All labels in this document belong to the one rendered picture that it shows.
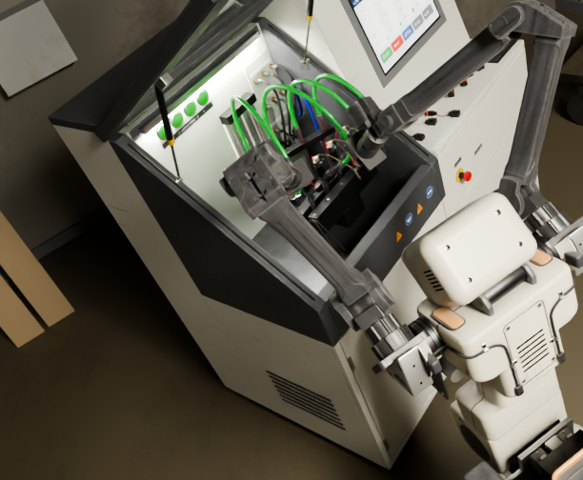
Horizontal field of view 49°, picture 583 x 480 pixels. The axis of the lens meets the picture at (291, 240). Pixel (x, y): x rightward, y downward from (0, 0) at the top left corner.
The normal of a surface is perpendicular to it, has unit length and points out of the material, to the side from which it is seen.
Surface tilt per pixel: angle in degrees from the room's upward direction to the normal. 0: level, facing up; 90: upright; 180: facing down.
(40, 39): 90
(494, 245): 48
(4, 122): 90
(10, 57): 90
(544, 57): 71
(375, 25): 76
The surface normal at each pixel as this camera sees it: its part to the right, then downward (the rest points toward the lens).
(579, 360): -0.32, -0.72
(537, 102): -0.63, 0.30
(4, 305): 0.39, 0.28
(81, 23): 0.47, 0.45
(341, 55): 0.65, 0.03
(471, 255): 0.14, -0.15
